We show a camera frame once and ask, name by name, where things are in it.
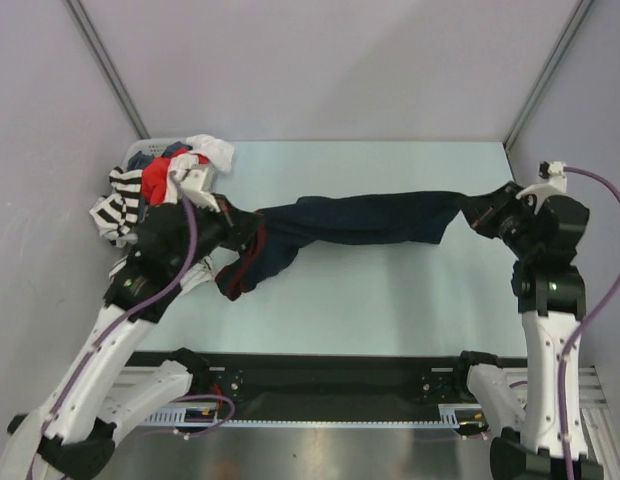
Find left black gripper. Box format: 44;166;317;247
169;192;264;277

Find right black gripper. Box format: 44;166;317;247
456;181;541;259

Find navy tank top red trim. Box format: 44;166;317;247
215;191;487;301

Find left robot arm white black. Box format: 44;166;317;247
0;194;263;479

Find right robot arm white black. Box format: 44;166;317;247
451;182;605;479

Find thin striped white tank top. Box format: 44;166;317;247
180;256;215;295

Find black white striped tank top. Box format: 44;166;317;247
89;167;144;248

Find grey blue tank top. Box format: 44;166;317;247
122;138;192;169

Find grey plastic laundry basket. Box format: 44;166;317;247
120;135;191;247

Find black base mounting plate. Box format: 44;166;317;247
129;349;491;424

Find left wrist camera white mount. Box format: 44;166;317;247
164;164;219;211

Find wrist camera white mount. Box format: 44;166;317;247
164;164;219;211
516;162;567;203

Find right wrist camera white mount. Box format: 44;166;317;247
516;162;567;203

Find aluminium extrusion rail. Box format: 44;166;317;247
104;365;604;414

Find slotted cable duct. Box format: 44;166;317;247
140;404;489;436

